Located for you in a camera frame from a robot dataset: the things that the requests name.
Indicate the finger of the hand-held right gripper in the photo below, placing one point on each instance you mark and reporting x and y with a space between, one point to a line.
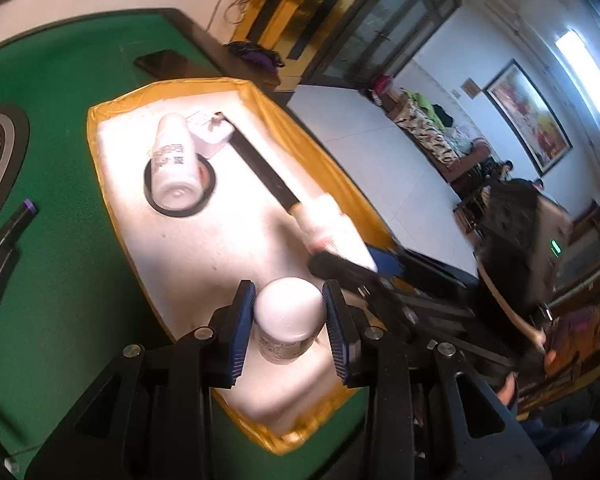
387 264
342 269

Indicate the white plastic bottle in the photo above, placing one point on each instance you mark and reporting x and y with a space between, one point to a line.
287 317

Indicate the black smartphone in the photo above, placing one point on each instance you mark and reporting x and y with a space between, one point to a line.
162 63

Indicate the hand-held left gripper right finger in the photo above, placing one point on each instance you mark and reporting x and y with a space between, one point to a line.
337 332

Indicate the black tape roll red core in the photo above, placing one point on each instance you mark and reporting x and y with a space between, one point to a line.
152 202

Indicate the framed wall painting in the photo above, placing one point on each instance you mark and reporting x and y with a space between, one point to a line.
530 115

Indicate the small wall plaque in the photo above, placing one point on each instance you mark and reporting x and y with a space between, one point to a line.
471 88

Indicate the person's dark blue clothing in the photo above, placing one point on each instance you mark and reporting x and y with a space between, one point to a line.
560 437

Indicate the sofa with clothes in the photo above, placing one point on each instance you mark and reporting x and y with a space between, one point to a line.
430 132

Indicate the person's right hand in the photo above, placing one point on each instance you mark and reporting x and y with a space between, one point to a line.
507 392

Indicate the white charger plug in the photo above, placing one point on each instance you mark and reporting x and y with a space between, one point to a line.
208 134

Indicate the white bottle red print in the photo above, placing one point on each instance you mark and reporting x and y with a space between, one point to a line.
330 225

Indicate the ceiling light panel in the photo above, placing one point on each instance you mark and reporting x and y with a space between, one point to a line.
582 72

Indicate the purple cloth bundle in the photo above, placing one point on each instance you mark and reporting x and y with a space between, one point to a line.
255 55

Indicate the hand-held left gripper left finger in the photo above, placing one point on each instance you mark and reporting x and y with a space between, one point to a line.
240 332

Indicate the yellow rimmed tray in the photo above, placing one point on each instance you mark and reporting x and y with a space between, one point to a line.
204 260

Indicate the round grey control panel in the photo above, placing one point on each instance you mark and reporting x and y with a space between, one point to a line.
2 150

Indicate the white bottle barcode label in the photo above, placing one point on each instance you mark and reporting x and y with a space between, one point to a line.
172 160

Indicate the black marker grey end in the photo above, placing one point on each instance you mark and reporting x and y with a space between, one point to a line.
265 170

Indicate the glass sliding door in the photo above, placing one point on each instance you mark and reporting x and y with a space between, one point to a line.
380 25

